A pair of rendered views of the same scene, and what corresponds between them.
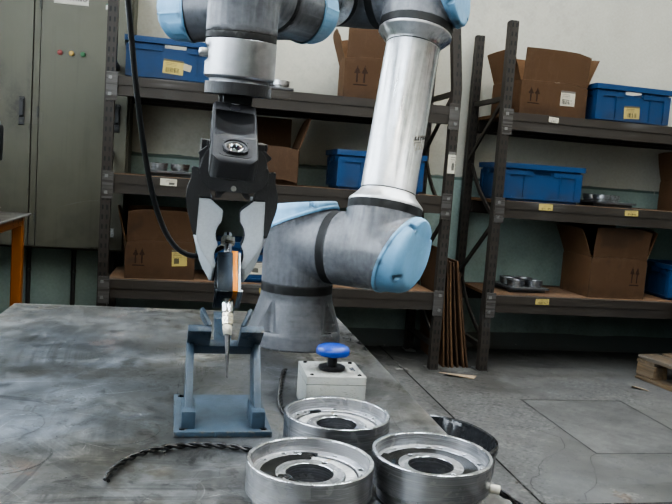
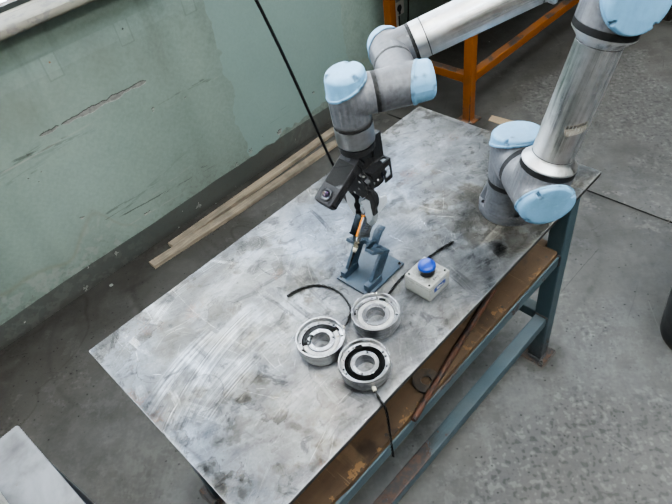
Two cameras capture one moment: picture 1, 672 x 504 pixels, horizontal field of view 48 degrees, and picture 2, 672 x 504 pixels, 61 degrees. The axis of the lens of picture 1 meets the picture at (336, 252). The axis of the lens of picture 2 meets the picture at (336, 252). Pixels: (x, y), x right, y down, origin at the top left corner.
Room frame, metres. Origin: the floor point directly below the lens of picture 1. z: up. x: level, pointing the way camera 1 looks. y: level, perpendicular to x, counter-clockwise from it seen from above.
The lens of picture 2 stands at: (0.32, -0.67, 1.80)
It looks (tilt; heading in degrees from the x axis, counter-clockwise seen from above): 45 degrees down; 63
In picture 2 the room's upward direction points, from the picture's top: 11 degrees counter-clockwise
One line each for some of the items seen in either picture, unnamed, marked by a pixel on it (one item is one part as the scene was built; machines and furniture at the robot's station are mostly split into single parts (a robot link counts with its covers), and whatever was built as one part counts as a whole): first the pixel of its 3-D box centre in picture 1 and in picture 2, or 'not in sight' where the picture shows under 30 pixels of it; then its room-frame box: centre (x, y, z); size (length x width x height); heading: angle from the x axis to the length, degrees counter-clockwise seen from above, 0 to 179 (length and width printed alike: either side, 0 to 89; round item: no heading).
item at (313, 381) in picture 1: (329, 384); (428, 277); (0.89, 0.00, 0.82); 0.08 x 0.07 x 0.05; 11
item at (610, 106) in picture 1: (615, 107); not in sight; (4.73, -1.66, 1.61); 0.52 x 0.38 x 0.22; 104
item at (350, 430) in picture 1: (335, 432); (376, 316); (0.73, -0.01, 0.82); 0.10 x 0.10 x 0.04
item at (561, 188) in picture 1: (529, 183); not in sight; (4.63, -1.15, 1.11); 0.52 x 0.38 x 0.22; 101
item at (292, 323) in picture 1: (295, 311); (511, 190); (1.21, 0.06, 0.85); 0.15 x 0.15 x 0.10
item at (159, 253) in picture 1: (161, 241); not in sight; (4.18, 0.97, 0.64); 0.49 x 0.40 x 0.37; 106
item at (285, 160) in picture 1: (261, 148); not in sight; (4.29, 0.46, 1.19); 0.52 x 0.42 x 0.38; 101
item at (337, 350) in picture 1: (331, 364); (426, 270); (0.88, 0.00, 0.85); 0.04 x 0.04 x 0.05
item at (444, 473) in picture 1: (430, 474); (365, 365); (0.64, -0.10, 0.82); 0.10 x 0.10 x 0.04
